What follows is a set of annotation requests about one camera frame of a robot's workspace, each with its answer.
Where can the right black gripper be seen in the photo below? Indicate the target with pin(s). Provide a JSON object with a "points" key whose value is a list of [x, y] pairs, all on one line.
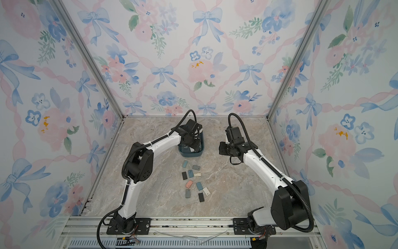
{"points": [[222, 148]]}

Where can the grey eraser bottom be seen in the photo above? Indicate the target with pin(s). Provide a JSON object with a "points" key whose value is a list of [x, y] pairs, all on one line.
{"points": [[187, 194]]}

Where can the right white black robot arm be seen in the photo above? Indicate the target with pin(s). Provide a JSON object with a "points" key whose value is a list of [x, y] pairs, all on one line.
{"points": [[290, 208]]}

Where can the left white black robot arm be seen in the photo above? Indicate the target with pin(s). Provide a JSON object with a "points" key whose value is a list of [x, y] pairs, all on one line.
{"points": [[139, 165]]}

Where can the grey eraser top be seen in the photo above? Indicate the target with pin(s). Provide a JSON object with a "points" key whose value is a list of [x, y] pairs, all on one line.
{"points": [[196, 167]]}

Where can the teal eraser lower centre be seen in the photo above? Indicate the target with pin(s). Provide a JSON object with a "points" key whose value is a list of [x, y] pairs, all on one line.
{"points": [[199, 186]]}

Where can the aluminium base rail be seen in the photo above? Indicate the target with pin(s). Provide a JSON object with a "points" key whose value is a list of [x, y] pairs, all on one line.
{"points": [[185, 233]]}

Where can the black eraser bottom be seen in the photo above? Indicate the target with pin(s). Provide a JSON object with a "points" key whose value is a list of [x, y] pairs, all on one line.
{"points": [[201, 197]]}

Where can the grey eraser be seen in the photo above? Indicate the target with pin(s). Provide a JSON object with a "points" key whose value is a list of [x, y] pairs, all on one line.
{"points": [[187, 194], [196, 167]]}

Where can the dark teal storage box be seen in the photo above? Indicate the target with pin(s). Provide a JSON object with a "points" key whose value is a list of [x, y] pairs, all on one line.
{"points": [[188, 152]]}

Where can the white eraser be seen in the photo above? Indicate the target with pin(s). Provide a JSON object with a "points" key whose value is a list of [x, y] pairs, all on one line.
{"points": [[206, 191]]}

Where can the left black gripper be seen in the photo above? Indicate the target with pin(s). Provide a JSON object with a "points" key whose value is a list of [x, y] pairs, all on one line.
{"points": [[198, 144]]}

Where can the pink eraser centre lower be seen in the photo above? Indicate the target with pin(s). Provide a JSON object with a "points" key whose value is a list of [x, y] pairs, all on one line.
{"points": [[189, 184]]}

